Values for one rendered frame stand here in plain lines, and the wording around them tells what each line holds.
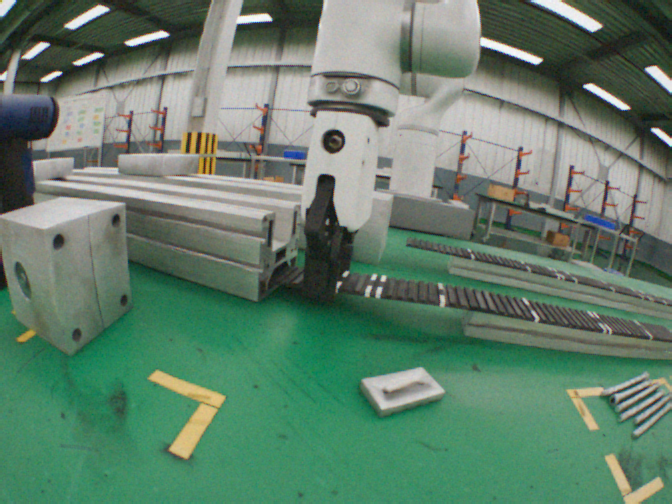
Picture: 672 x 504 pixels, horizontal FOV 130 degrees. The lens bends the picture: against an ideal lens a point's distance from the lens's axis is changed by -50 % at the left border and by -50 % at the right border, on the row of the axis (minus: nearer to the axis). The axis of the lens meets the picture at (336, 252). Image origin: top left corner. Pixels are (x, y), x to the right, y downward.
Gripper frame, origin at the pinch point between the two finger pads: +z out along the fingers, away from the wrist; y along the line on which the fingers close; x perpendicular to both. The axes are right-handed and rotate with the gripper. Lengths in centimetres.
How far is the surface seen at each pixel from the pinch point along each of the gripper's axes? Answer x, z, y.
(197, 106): 236, -60, 250
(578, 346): -28.9, 2.2, -2.0
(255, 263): 5.7, -1.1, -5.0
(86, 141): 519, -27, 258
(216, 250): 10.1, -1.4, -5.0
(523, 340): -21.2, 2.4, -2.0
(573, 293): -38.2, 1.9, 17.0
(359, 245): -0.7, 0.6, 14.0
